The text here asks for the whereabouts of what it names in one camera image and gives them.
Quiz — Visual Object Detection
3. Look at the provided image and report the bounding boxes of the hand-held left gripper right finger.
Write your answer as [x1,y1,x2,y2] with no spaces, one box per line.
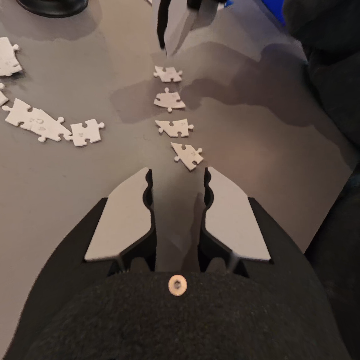
[198,167,272,272]

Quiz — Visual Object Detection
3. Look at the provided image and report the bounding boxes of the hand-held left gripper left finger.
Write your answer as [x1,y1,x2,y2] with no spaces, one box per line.
[85,168,157,264]

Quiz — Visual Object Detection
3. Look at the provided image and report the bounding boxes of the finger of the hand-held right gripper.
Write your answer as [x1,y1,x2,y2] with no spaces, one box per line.
[189,0,221,26]
[157,0,197,57]

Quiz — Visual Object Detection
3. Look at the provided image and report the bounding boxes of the loose white puzzle pieces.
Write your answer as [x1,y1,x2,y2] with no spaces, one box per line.
[2,99,72,143]

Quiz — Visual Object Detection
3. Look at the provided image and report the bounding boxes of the blue plastic bin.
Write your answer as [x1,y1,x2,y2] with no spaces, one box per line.
[225,0,288,29]

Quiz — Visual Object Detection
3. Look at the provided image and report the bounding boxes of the person's dark clothing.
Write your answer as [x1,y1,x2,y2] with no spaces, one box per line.
[281,0,360,360]

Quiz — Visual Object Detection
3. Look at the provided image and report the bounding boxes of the black ring stand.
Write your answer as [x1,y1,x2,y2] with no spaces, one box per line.
[16,0,89,18]

